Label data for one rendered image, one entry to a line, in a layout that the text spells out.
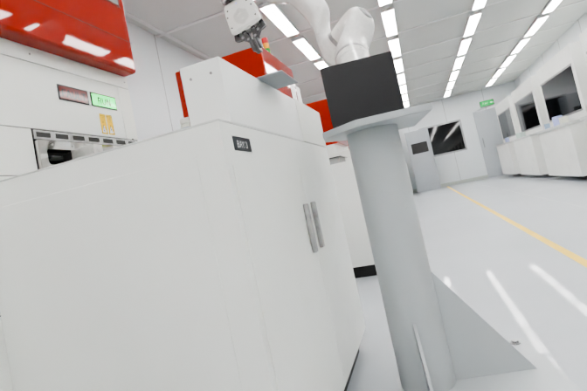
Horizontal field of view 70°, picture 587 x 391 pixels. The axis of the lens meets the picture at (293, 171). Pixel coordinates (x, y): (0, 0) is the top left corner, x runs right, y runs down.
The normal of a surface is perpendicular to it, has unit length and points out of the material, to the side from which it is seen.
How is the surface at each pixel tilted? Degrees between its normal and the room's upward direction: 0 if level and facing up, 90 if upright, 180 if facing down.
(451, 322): 90
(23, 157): 90
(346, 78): 90
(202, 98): 90
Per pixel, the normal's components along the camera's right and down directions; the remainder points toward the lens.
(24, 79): 0.93, -0.21
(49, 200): -0.29, 0.00
